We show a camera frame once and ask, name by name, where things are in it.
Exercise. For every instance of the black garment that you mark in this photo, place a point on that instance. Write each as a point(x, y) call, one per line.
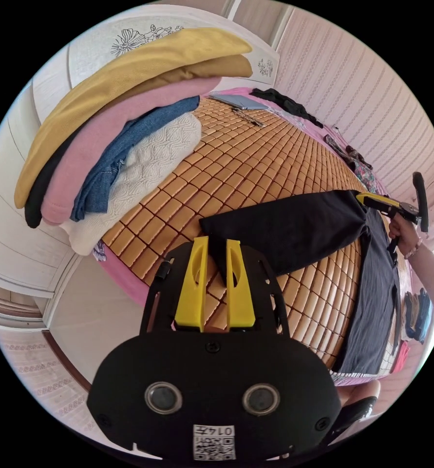
point(286, 102)

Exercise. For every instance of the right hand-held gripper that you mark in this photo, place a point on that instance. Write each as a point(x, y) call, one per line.
point(406, 212)

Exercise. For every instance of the small pile of clothes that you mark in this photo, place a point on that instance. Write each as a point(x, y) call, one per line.
point(417, 314)

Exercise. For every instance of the floral garment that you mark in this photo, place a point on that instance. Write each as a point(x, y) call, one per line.
point(359, 164)

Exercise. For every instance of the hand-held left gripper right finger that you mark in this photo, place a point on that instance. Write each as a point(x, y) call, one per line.
point(239, 292)

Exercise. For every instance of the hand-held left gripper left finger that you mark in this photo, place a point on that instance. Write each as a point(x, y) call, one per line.
point(192, 289)

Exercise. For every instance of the black shirt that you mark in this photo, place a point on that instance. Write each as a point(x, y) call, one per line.
point(297, 226)

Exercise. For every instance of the person's body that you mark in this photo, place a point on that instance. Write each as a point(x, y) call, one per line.
point(359, 394)

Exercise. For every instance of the person's right hand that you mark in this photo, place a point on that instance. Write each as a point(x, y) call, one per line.
point(406, 235)

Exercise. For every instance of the bed with woven mat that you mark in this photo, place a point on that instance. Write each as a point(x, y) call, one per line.
point(260, 161)

